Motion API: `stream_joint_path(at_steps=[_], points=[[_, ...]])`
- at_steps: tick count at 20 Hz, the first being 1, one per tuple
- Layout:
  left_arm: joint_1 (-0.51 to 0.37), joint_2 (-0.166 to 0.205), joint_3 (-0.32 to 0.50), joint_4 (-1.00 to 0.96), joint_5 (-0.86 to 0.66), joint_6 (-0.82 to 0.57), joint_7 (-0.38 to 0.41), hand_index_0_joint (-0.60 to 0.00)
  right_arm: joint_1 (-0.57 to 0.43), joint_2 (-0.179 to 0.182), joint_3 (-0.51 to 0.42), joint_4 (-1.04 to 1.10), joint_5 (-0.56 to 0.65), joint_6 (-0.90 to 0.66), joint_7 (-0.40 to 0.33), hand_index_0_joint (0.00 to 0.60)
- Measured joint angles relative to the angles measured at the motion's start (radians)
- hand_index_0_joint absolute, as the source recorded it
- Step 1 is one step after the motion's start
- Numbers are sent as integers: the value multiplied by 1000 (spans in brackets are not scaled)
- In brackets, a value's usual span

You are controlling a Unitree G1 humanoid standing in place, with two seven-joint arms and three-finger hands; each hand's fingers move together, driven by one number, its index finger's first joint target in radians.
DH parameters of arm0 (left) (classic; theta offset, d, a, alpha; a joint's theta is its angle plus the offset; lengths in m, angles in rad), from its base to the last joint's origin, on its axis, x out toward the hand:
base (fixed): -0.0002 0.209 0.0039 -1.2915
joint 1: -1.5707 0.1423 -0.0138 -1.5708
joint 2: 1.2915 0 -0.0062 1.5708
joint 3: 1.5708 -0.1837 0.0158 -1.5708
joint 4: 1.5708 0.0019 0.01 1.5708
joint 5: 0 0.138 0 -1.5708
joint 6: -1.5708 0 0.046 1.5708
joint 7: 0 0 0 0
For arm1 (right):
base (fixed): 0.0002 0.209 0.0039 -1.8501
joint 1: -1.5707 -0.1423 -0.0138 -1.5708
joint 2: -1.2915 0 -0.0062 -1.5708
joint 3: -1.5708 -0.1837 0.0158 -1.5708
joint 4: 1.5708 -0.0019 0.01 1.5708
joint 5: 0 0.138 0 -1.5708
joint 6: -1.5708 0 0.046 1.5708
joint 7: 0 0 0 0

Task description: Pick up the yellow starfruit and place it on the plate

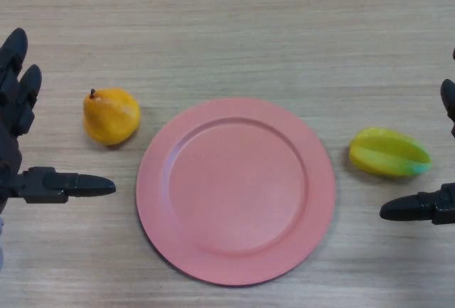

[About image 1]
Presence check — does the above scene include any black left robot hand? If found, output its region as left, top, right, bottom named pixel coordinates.
left=0, top=27, right=117, bottom=216

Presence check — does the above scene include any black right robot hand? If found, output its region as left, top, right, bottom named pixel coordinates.
left=379, top=47, right=455, bottom=225

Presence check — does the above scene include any yellow green starfruit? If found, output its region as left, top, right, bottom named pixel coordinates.
left=348, top=127, right=433, bottom=179

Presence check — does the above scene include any pink round plate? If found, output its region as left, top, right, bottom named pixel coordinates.
left=136, top=97, right=336, bottom=287

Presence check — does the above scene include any orange yellow pear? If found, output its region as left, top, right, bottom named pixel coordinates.
left=82, top=88, right=141, bottom=146

